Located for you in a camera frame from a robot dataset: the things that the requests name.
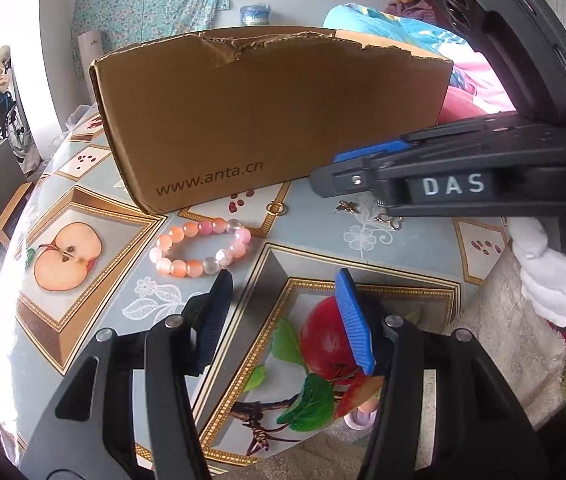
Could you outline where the torn brown cardboard box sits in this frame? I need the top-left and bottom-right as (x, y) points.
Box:
(88, 26), (454, 216)

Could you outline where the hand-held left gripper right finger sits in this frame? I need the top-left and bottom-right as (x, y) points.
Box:
(334, 268), (551, 480)

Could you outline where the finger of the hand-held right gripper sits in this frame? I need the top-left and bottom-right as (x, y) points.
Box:
(332, 137), (416, 164)
(310, 156), (388, 205)

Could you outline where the white paper roll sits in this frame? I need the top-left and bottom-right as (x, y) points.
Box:
(77, 30), (101, 78)

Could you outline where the pink orange bead bracelet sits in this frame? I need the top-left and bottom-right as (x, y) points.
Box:
(149, 217), (253, 277)

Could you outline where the pink floral blanket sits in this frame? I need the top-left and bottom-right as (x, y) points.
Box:
(435, 45), (520, 126)

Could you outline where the blue water bottle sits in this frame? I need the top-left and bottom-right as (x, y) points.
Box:
(240, 4), (271, 27)

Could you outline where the blue floral quilt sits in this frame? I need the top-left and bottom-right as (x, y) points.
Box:
(323, 4), (476, 96)

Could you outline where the lilac slipper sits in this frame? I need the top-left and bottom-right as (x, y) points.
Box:
(345, 407), (379, 431)

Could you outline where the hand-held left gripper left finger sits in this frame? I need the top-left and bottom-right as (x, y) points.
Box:
(20, 269), (234, 480)

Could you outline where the green floral wall cloth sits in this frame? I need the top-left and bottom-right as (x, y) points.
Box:
(72, 0), (231, 81)

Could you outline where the white fleece garment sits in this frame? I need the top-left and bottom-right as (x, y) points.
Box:
(440, 245), (566, 431)

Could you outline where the person's right hand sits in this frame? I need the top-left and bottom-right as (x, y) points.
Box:
(507, 205), (566, 328)

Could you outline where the wheelchair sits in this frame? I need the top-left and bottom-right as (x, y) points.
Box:
(0, 89), (34, 162)

